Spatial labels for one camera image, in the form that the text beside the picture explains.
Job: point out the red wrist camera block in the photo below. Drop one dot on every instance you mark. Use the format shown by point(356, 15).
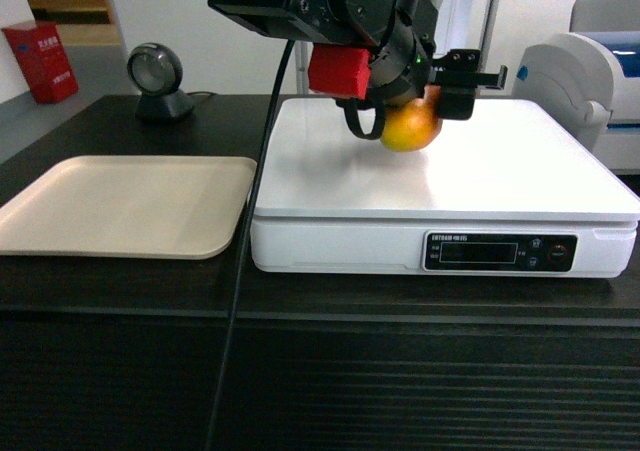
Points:
point(339, 71)

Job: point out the white receipt printer kiosk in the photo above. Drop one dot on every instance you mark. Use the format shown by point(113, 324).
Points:
point(459, 24)

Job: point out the white checkout scale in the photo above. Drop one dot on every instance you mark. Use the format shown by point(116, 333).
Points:
point(506, 193)

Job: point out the red yellow mango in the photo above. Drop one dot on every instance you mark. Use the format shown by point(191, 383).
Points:
point(415, 125)

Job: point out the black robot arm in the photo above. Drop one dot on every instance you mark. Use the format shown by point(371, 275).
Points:
point(398, 34)

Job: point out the beige plastic tray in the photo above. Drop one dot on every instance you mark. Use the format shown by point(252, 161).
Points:
point(150, 207)

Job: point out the red box on floor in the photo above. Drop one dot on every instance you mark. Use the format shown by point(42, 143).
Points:
point(41, 56)

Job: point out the wooden shelf background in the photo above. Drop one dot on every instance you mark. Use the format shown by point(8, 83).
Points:
point(80, 22)

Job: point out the grey office chair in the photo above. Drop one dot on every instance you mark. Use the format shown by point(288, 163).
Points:
point(604, 16)

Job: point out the white label printer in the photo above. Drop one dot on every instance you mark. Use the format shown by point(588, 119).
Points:
point(589, 83)

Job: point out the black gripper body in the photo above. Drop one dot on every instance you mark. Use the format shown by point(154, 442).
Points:
point(400, 75)

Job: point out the black checkout counter cabinet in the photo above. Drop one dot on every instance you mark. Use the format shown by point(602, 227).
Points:
point(126, 354)

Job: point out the black barcode scanner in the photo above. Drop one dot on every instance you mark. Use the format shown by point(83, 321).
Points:
point(156, 71)

